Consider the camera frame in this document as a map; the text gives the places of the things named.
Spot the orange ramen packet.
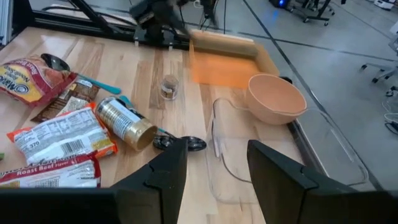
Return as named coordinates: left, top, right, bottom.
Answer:
left=6, top=102, right=119, bottom=166

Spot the office chair base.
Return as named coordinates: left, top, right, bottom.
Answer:
left=360, top=60, right=398, bottom=96

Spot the black rolling stand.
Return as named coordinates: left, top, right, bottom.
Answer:
left=289, top=0, right=336, bottom=26

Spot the orange rectangular tray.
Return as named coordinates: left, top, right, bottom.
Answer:
left=188, top=29, right=280, bottom=91

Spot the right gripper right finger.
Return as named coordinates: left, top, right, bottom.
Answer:
left=248, top=139, right=355, bottom=224

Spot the red white ramen packet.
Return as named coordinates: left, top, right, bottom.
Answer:
left=0, top=152, right=102, bottom=189

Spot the red yellow Maruchan ramen packet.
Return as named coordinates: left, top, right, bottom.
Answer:
left=0, top=55, right=78, bottom=108

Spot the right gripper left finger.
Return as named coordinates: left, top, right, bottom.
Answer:
left=111, top=139, right=189, bottom=224

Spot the narrow clear plastic container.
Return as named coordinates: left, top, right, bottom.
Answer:
left=205, top=96, right=371, bottom=205

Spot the orange bowl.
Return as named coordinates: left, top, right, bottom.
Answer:
left=245, top=73, right=308, bottom=126

